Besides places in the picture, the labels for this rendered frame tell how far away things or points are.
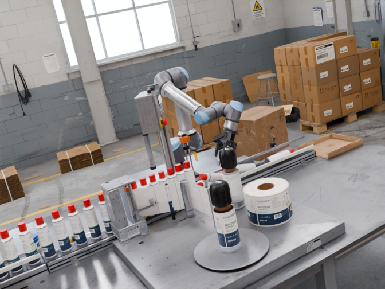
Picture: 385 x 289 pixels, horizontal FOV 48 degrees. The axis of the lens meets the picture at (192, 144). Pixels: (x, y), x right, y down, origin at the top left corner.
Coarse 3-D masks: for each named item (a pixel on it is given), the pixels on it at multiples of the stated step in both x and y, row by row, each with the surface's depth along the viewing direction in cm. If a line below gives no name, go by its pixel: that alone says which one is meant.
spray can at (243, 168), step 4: (240, 164) 248; (244, 164) 248; (248, 164) 249; (252, 164) 250; (240, 168) 245; (244, 168) 246; (248, 168) 247; (252, 168) 248; (240, 172) 245; (244, 172) 247
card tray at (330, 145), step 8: (328, 136) 294; (336, 136) 292; (344, 136) 285; (352, 136) 279; (304, 144) 285; (320, 144) 287; (328, 144) 284; (336, 144) 281; (344, 144) 278; (352, 144) 270; (360, 144) 273; (320, 152) 274; (328, 152) 272; (336, 152) 264
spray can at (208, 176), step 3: (201, 174) 232; (204, 174) 233; (207, 174) 234; (210, 174) 234; (213, 174) 235; (216, 174) 237; (219, 174) 238; (201, 177) 232; (204, 177) 232; (207, 177) 233; (210, 177) 233; (213, 177) 235; (216, 177) 236; (219, 177) 238; (222, 177) 239; (207, 180) 234; (210, 180) 234; (213, 180) 235; (216, 180) 237
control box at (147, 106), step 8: (136, 96) 218; (144, 96) 214; (152, 96) 214; (136, 104) 215; (144, 104) 215; (152, 104) 215; (160, 104) 226; (144, 112) 216; (152, 112) 216; (144, 120) 217; (152, 120) 217; (160, 120) 220; (144, 128) 219; (152, 128) 218; (160, 128) 219
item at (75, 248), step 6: (312, 150) 267; (294, 156) 264; (300, 156) 262; (282, 162) 258; (270, 168) 253; (252, 174) 249; (156, 216) 221; (102, 234) 214; (108, 234) 213; (90, 240) 210; (96, 240) 209; (72, 246) 208; (78, 246) 207; (84, 246) 206; (60, 252) 204; (66, 252) 203; (54, 258) 200
